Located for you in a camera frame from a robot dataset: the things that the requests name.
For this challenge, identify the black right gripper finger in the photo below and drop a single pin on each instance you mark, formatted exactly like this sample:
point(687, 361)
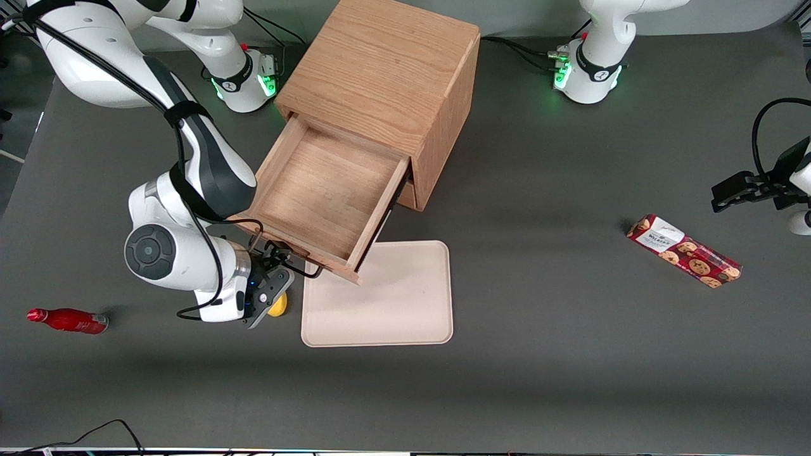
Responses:
point(279, 250)
point(269, 269)

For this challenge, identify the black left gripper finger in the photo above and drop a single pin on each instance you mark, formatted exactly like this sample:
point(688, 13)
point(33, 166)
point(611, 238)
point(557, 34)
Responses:
point(741, 183)
point(741, 198)

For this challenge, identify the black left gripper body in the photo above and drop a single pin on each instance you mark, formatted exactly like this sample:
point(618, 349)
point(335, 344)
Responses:
point(780, 170)

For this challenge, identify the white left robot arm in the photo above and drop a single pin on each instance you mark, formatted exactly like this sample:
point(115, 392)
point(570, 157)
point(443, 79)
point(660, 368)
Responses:
point(599, 44)

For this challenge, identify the oak wooden drawer cabinet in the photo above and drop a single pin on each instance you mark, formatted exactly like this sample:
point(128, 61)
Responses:
point(380, 63)

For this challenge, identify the yellow lemon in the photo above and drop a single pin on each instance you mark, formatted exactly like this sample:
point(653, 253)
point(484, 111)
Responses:
point(280, 309)

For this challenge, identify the red cookie box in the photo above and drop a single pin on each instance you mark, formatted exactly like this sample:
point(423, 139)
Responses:
point(684, 251)

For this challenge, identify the beige plastic tray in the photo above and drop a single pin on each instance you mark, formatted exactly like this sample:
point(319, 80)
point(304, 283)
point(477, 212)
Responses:
point(393, 304)

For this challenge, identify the red metal bottle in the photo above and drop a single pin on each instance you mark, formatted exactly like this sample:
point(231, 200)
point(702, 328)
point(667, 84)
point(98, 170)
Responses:
point(70, 320)

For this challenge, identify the aluminium frame profile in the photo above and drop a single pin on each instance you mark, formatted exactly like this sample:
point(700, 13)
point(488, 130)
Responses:
point(12, 31)

